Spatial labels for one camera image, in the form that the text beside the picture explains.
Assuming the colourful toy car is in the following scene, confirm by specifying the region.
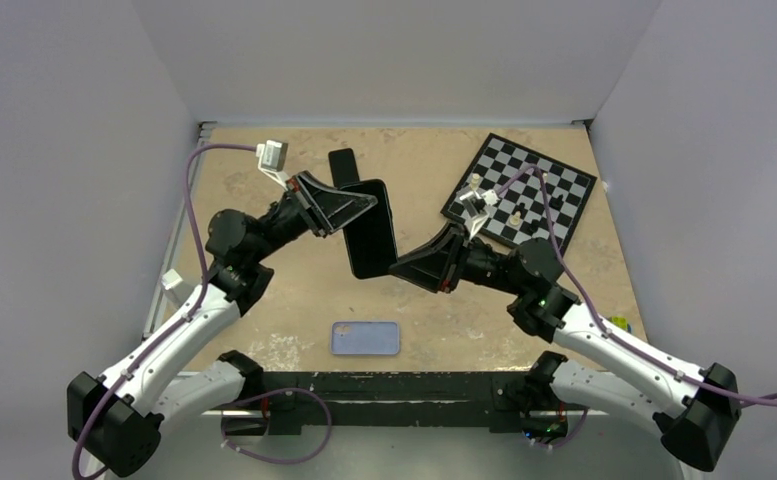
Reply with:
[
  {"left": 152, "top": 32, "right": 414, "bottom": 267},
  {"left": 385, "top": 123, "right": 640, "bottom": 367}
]
[{"left": 608, "top": 317, "right": 631, "bottom": 332}]

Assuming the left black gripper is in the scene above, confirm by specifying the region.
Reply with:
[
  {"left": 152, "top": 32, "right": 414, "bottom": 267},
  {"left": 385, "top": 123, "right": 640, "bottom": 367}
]
[{"left": 248, "top": 171, "right": 376, "bottom": 263}]

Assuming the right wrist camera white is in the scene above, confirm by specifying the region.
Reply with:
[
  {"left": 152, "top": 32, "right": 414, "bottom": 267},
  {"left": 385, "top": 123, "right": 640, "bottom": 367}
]
[{"left": 456, "top": 186, "right": 500, "bottom": 239}]

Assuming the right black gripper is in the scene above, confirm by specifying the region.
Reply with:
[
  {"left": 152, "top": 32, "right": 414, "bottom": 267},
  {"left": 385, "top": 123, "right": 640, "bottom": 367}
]
[{"left": 388, "top": 220, "right": 525, "bottom": 296}]

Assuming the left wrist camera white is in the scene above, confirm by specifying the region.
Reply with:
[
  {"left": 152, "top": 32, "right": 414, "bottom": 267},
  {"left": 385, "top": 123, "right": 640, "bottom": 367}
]
[{"left": 255, "top": 139, "right": 290, "bottom": 190}]

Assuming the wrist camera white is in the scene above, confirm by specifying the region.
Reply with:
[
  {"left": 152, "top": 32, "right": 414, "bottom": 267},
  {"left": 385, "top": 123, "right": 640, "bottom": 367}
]
[
  {"left": 255, "top": 139, "right": 290, "bottom": 190},
  {"left": 456, "top": 186, "right": 500, "bottom": 239}
]

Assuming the black white chessboard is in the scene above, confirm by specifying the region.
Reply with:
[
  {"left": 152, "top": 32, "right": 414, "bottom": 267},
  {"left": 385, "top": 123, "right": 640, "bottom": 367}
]
[{"left": 454, "top": 133, "right": 597, "bottom": 252}]

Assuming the bare black phone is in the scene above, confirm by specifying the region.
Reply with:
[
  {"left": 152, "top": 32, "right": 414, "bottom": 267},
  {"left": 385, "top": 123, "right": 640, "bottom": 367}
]
[{"left": 328, "top": 148, "right": 360, "bottom": 188}]

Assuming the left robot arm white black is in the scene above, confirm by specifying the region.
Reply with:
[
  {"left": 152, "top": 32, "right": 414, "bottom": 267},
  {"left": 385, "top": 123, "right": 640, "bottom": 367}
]
[{"left": 67, "top": 171, "right": 379, "bottom": 479}]

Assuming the small white box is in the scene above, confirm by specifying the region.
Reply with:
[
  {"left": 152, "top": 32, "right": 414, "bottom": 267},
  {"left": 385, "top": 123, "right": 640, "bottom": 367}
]
[{"left": 160, "top": 269, "right": 183, "bottom": 291}]

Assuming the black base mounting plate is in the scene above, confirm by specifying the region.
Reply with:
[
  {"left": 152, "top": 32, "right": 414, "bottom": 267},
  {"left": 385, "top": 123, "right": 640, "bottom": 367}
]
[{"left": 198, "top": 370, "right": 591, "bottom": 439}]

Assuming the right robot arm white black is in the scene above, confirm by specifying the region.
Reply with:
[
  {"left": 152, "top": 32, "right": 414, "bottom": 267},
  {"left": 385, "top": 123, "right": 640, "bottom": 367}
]
[{"left": 389, "top": 223, "right": 741, "bottom": 472}]

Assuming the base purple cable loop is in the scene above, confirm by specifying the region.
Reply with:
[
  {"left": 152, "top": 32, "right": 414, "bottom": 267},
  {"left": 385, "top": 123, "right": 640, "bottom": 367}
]
[{"left": 220, "top": 385, "right": 332, "bottom": 466}]

